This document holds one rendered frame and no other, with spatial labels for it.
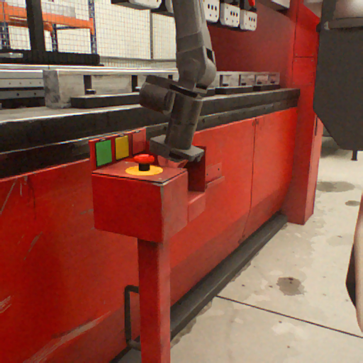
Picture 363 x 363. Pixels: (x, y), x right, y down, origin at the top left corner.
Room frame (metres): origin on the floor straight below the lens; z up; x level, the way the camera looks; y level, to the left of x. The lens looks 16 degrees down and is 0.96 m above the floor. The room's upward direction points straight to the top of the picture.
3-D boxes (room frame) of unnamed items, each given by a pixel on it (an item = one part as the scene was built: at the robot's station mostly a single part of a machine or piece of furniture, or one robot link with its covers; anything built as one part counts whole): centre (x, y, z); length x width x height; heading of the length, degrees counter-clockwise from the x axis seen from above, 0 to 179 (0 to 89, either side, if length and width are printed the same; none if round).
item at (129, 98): (1.10, 0.18, 0.89); 0.30 x 0.05 x 0.03; 147
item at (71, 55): (1.49, 0.47, 1.02); 0.44 x 0.06 x 0.04; 147
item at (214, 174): (1.40, -0.14, 0.58); 0.15 x 0.02 x 0.07; 147
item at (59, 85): (1.69, -0.13, 0.92); 1.67 x 0.06 x 0.10; 147
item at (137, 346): (0.78, 0.11, 0.40); 0.06 x 0.02 x 0.18; 63
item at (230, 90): (1.78, -0.26, 0.89); 0.30 x 0.05 x 0.03; 147
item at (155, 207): (0.75, 0.06, 0.75); 0.20 x 0.16 x 0.18; 153
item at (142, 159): (0.71, 0.07, 0.79); 0.04 x 0.04 x 0.04
